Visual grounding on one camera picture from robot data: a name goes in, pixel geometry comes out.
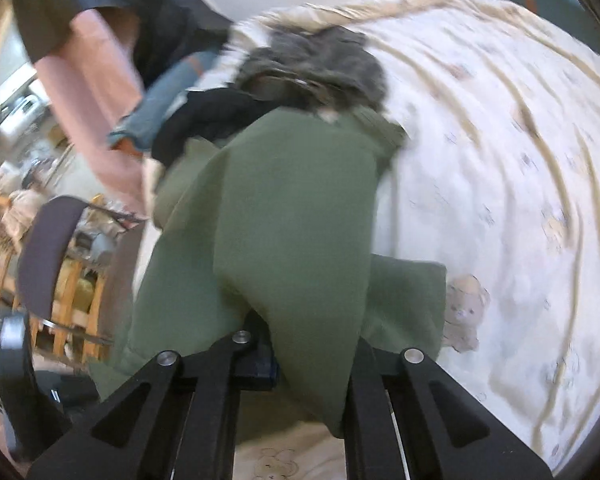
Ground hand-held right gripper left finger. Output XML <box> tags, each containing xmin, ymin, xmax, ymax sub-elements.
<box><xmin>27</xmin><ymin>330</ymin><xmax>277</xmax><ymax>480</ymax></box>

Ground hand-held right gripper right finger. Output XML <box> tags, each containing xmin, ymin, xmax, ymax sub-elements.
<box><xmin>344</xmin><ymin>339</ymin><xmax>553</xmax><ymax>480</ymax></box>

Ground green pants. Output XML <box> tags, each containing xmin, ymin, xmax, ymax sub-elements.
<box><xmin>87</xmin><ymin>107</ymin><xmax>448</xmax><ymax>441</ymax></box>

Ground black pants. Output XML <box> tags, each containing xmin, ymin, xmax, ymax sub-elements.
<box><xmin>152</xmin><ymin>87</ymin><xmax>281</xmax><ymax>166</ymax></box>

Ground grey pants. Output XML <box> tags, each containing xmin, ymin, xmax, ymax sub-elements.
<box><xmin>235</xmin><ymin>27</ymin><xmax>388</xmax><ymax>121</ymax></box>

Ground wooden rack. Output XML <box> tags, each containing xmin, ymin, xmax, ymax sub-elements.
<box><xmin>0</xmin><ymin>190</ymin><xmax>113</xmax><ymax>361</ymax></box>

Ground bear print blanket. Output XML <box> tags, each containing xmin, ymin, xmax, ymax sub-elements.
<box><xmin>140</xmin><ymin>0</ymin><xmax>600</xmax><ymax>480</ymax></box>

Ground white appliance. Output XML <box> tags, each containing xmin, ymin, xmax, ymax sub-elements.
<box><xmin>0</xmin><ymin>62</ymin><xmax>51</xmax><ymax>136</ymax></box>

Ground pink cloth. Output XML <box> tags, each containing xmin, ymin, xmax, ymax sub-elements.
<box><xmin>32</xmin><ymin>7</ymin><xmax>148</xmax><ymax>221</ymax></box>

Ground blue jeans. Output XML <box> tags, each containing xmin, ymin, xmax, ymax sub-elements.
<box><xmin>107</xmin><ymin>50</ymin><xmax>221</xmax><ymax>153</ymax></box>

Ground dark navy cloth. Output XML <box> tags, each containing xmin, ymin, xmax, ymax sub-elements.
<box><xmin>10</xmin><ymin>0</ymin><xmax>236</xmax><ymax>88</ymax></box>

